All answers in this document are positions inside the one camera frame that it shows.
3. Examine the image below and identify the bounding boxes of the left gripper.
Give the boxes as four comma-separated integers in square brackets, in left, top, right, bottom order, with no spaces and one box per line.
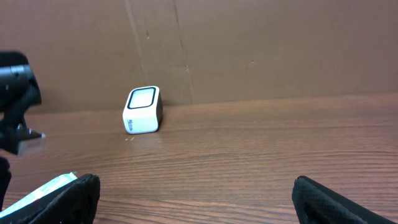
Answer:
[1,51,42,155]

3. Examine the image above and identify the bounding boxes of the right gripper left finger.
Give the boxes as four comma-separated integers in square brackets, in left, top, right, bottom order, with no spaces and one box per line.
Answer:
[1,174,100,224]

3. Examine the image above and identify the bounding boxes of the white barcode scanner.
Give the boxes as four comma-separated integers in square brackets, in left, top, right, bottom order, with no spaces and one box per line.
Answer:
[122,86,163,134]

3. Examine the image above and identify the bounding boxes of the teal snack packet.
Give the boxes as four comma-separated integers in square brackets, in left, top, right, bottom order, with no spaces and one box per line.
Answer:
[1,172,77,218]

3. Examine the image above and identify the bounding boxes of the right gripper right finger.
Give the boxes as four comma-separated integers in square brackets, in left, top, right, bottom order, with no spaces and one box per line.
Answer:
[292,175,395,224]

